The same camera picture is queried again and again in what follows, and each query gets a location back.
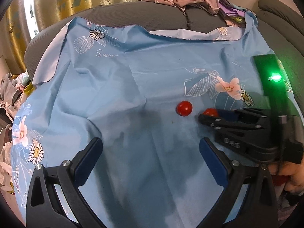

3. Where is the cherry tomato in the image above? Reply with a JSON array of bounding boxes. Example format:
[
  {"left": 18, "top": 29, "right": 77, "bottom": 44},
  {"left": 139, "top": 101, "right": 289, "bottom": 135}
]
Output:
[
  {"left": 202, "top": 108, "right": 219, "bottom": 117},
  {"left": 176, "top": 100, "right": 193, "bottom": 116}
]

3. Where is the person's right hand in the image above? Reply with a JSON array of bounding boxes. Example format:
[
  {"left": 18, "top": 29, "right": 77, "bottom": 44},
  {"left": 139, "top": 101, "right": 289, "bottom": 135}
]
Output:
[{"left": 268, "top": 162, "right": 303, "bottom": 194}]

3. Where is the grey sofa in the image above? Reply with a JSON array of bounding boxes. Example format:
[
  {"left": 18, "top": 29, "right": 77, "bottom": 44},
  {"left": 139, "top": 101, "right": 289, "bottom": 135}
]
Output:
[{"left": 23, "top": 0, "right": 304, "bottom": 129}]

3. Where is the blue floral cloth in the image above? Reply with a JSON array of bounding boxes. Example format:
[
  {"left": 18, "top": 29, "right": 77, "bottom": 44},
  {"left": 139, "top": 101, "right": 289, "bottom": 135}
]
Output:
[{"left": 10, "top": 10, "right": 300, "bottom": 228}]

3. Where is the purple garment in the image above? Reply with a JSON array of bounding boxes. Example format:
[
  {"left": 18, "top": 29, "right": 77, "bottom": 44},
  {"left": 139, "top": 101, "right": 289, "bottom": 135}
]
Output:
[{"left": 218, "top": 0, "right": 248, "bottom": 28}]

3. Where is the clutter pile on floor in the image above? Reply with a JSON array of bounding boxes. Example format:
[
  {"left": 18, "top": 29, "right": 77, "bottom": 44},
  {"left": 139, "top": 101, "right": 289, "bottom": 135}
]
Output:
[{"left": 1, "top": 72, "right": 35, "bottom": 195}]

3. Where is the gold curtain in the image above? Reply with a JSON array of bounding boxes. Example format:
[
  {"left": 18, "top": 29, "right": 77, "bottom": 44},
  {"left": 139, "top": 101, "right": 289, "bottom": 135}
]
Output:
[{"left": 1, "top": 0, "right": 137, "bottom": 74}]

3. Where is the black camera box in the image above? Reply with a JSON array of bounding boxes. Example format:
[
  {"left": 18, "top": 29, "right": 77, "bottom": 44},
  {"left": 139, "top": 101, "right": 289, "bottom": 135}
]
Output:
[{"left": 253, "top": 54, "right": 299, "bottom": 117}]

